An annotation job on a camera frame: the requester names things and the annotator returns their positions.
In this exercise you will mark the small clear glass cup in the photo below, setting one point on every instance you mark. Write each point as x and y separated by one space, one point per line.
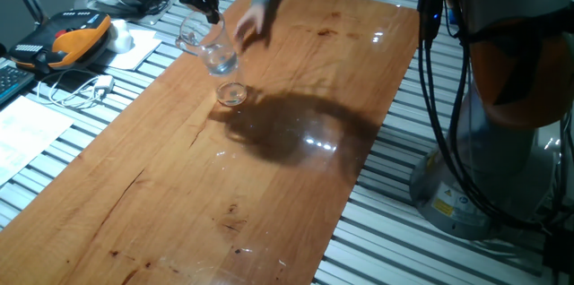
231 96

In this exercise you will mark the large white paper sheet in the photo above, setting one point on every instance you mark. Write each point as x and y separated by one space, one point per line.
27 137

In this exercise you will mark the white lump beside pendant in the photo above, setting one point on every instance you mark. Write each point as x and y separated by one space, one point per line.
120 38

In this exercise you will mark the person hand with grey sleeve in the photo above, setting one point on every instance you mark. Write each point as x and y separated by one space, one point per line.
250 23

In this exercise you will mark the small white paper sheet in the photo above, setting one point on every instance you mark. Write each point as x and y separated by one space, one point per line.
139 49

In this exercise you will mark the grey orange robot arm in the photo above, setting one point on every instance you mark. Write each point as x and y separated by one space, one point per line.
493 164

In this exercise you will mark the black computer keyboard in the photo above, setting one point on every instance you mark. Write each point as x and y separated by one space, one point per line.
13 83

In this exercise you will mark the orange black teach pendant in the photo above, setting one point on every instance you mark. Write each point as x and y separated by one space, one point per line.
67 43

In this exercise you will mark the glossy wooden board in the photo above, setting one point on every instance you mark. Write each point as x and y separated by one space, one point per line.
157 213

